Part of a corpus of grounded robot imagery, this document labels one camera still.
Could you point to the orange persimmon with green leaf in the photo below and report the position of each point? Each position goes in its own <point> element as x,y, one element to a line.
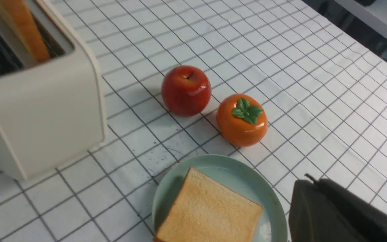
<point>241,120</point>

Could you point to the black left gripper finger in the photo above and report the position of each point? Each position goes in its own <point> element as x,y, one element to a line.
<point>323,211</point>

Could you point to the red apple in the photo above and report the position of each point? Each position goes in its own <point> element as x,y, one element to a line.
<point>186,90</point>

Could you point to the toast slice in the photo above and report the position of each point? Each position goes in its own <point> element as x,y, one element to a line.
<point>206,211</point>
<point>18,17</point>

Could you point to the cream white toaster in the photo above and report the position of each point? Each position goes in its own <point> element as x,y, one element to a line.
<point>50,112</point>

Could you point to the light green round plate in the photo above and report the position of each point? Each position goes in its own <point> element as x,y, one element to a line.
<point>235,175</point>

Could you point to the white checkered tablecloth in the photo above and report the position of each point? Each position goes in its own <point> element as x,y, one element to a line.
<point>324,94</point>

